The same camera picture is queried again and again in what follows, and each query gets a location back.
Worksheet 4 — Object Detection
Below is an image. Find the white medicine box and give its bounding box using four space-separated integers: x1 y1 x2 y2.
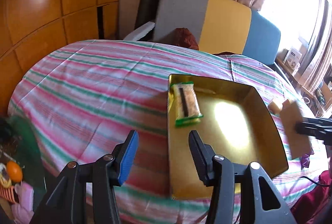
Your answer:
279 99 312 159

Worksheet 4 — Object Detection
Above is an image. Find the yellow sponge block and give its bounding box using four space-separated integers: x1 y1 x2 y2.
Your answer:
268 100 283 115

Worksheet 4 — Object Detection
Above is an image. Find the grey yellow blue headboard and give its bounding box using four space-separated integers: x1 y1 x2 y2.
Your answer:
153 0 281 66

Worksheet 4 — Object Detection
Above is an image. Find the purple sachet pouch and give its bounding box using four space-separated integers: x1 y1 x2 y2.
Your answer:
300 151 314 169

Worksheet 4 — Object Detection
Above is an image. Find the gold rectangular tray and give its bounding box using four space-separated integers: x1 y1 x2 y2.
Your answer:
167 74 289 200

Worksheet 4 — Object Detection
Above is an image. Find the pink plush toy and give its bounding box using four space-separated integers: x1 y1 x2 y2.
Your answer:
11 181 34 224

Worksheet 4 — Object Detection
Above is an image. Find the orange wooden wardrobe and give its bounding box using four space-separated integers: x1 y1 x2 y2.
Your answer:
1 0 119 115

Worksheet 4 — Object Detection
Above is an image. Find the red garment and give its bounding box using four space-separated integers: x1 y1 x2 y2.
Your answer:
291 171 331 223

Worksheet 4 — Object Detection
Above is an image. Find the green wrapped snack bar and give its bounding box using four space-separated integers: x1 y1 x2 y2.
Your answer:
171 82 204 127

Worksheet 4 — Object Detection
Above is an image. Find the white foam board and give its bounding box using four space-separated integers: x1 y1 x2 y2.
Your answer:
123 21 155 41

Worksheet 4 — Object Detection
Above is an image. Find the wooden desk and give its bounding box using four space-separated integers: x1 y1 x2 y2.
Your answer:
276 57 331 118

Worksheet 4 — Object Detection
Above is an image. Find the dark red cushion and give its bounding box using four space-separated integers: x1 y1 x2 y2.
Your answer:
171 28 199 50

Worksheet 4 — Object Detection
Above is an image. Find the orange ball toy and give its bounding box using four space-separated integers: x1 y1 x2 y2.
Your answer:
6 161 23 183

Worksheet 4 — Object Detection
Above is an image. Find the black cable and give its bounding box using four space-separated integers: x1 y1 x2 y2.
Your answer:
300 175 332 187

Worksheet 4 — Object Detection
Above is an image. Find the white box on desk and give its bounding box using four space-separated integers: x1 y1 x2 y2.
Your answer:
283 48 302 70

